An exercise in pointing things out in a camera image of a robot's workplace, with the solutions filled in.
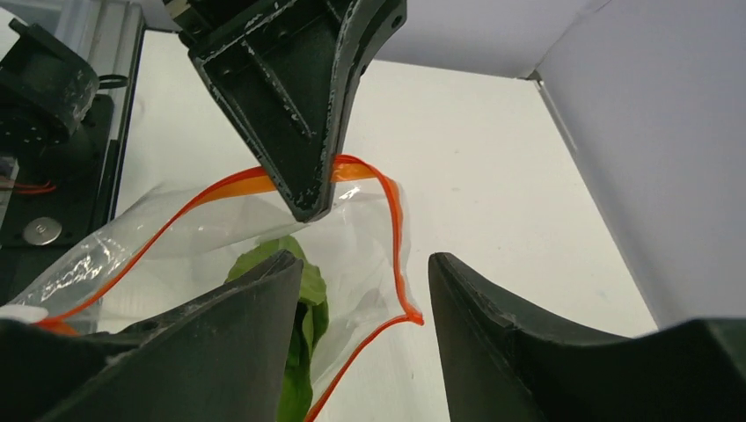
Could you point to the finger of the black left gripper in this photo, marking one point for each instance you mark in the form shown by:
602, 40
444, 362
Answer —
285, 74

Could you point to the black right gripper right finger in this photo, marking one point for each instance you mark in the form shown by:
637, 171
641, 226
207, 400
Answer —
506, 359

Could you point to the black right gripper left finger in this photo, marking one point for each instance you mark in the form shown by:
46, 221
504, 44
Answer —
219, 357

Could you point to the green leaf vegetable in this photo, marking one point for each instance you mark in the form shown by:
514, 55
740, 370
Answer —
310, 325

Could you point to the clear orange zip bag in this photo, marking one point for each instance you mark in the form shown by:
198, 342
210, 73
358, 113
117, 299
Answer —
174, 245

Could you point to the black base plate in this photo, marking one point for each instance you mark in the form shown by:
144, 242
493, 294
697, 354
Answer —
38, 229

